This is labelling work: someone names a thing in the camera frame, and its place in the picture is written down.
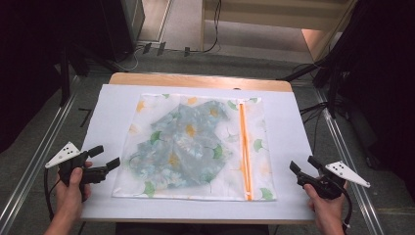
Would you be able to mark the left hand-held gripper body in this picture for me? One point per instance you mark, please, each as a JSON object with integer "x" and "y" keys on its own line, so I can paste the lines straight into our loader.
{"x": 65, "y": 155}

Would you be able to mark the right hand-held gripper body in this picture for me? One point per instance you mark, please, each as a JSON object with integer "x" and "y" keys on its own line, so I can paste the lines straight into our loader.
{"x": 342, "y": 171}

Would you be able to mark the white leaf-print mesh laundry bag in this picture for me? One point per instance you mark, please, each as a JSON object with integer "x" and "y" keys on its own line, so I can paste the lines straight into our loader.
{"x": 254, "y": 130}

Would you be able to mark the blue floral garment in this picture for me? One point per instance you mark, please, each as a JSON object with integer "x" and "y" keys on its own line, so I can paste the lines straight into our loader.
{"x": 182, "y": 147}

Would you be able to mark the person's right hand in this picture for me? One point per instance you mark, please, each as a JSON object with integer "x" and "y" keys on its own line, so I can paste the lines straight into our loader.
{"x": 328, "y": 210}

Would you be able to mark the person's left hand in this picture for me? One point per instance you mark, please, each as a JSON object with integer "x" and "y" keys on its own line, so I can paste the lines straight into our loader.
{"x": 69, "y": 202}

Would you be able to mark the white table sheet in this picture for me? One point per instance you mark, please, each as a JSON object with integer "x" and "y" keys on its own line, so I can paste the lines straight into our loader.
{"x": 114, "y": 104}

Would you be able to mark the black tripod stand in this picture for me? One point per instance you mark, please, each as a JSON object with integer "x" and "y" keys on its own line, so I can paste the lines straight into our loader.
{"x": 331, "y": 88}

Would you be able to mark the wooden table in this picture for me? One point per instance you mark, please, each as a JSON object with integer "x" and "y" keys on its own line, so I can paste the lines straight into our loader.
{"x": 195, "y": 80}

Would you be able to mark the black cabinet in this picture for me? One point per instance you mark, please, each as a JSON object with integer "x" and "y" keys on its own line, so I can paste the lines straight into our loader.
{"x": 120, "y": 26}

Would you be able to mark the light wooden shelf unit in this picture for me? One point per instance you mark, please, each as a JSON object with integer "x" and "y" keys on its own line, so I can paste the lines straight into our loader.
{"x": 261, "y": 19}

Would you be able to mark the metal floor rail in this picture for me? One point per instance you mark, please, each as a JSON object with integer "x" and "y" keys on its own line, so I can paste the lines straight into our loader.
{"x": 36, "y": 156}
{"x": 345, "y": 153}

